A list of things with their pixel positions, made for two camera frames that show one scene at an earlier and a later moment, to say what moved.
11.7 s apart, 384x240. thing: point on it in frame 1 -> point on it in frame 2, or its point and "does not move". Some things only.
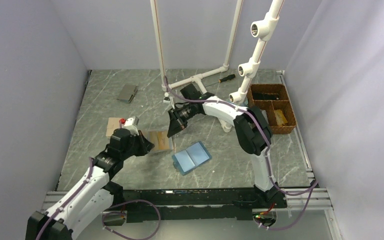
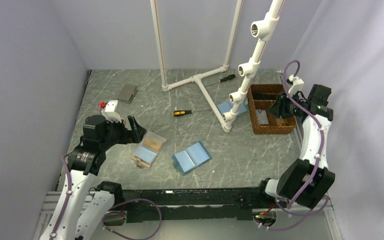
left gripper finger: x=147 y=145 -> x=133 y=136
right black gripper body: x=186 y=112 -> x=295 y=98
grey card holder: x=128 y=93 does not move
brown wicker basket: x=275 y=99 does not move
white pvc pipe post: x=264 y=30 does not move
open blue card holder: x=187 y=159 does not move
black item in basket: x=266 y=96 does not move
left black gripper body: x=135 y=148 -> x=113 y=136
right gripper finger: x=180 y=121 -> x=283 y=107
